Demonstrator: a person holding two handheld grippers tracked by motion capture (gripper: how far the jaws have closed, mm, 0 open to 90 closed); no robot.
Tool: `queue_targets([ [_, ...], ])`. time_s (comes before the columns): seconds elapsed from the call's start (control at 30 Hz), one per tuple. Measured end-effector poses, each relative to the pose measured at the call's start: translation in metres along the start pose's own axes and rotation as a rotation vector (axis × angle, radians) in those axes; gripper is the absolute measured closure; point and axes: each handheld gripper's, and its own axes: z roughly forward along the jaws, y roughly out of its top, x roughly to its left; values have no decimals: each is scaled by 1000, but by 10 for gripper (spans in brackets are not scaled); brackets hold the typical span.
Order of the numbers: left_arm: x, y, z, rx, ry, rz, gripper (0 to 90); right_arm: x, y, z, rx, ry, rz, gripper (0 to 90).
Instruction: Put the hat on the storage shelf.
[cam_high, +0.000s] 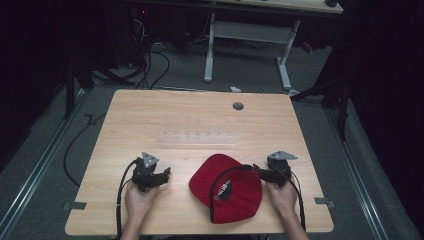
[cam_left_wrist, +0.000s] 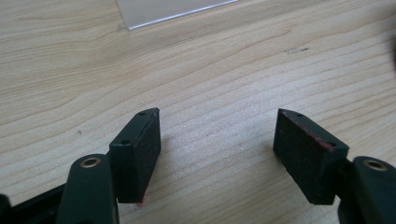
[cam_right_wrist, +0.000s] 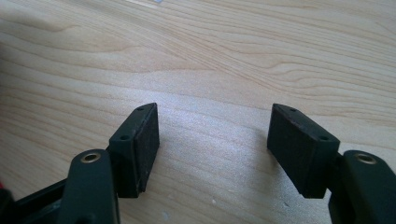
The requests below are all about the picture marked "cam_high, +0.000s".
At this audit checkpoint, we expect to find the red baseball cap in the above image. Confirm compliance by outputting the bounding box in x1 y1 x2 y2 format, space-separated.
188 153 264 225

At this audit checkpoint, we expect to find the bundle of black cables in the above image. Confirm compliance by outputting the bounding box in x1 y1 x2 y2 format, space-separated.
128 18 172 91

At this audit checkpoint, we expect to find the clear strip on table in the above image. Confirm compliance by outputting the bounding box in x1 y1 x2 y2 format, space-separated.
156 130 239 145

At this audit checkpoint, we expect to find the grey tape piece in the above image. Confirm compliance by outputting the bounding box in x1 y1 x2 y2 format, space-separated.
314 197 336 208
62 201 88 211

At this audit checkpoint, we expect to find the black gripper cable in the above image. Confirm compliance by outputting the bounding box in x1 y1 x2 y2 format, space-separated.
272 165 307 233
115 158 140 240

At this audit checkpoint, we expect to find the black metal stand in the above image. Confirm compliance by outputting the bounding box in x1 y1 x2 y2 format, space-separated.
290 74 351 142
61 56 137 121

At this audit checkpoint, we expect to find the person's left hand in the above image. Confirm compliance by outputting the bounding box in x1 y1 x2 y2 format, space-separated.
124 181 160 222

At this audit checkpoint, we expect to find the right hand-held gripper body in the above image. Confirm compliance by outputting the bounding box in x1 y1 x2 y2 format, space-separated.
265 150 299 188

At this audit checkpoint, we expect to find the person's right hand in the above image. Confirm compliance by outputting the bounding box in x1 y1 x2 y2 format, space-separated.
265 179 299 218

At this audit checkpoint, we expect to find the metal floor rail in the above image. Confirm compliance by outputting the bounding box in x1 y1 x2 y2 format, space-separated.
324 107 390 240
0 88 88 238

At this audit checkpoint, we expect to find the black floor cable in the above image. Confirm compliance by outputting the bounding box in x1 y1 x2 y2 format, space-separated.
62 113 108 188

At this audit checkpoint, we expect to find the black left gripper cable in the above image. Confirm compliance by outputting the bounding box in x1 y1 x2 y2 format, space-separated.
115 158 140 240

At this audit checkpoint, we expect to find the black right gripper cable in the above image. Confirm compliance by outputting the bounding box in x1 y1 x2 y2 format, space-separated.
272 165 307 233

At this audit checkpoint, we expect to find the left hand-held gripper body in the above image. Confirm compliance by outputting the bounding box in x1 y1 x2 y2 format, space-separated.
131 151 162 193

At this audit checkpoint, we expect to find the white metal desk frame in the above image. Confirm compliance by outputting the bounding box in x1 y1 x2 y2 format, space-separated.
203 12 302 92

